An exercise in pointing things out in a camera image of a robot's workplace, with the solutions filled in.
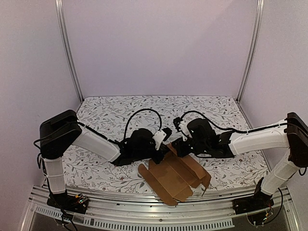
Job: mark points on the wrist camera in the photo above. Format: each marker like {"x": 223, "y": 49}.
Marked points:
{"x": 181, "y": 126}
{"x": 161, "y": 136}

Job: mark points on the left aluminium frame post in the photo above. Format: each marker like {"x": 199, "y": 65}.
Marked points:
{"x": 67, "y": 49}

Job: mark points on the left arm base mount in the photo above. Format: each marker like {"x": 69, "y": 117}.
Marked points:
{"x": 73, "y": 203}

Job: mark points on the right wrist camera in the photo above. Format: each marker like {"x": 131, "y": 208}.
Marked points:
{"x": 181, "y": 126}

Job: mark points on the right aluminium frame post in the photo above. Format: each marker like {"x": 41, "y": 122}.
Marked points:
{"x": 252, "y": 50}

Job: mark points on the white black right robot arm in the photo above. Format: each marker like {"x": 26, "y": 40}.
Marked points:
{"x": 290, "y": 133}

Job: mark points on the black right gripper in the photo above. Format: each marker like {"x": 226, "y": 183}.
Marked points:
{"x": 182, "y": 148}

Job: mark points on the aluminium frame post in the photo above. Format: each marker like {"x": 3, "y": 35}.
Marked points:
{"x": 252, "y": 50}
{"x": 67, "y": 49}

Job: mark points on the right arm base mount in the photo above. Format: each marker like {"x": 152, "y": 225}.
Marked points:
{"x": 252, "y": 204}

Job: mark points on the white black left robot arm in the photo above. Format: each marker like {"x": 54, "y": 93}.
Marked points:
{"x": 64, "y": 130}

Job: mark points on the brown cardboard paper box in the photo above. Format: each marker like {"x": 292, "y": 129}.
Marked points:
{"x": 174, "y": 178}

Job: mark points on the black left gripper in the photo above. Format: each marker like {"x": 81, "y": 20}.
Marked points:
{"x": 164, "y": 149}

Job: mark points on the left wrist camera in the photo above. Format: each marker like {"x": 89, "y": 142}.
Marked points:
{"x": 161, "y": 136}

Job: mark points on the aluminium front rail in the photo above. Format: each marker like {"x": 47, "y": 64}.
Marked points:
{"x": 213, "y": 211}

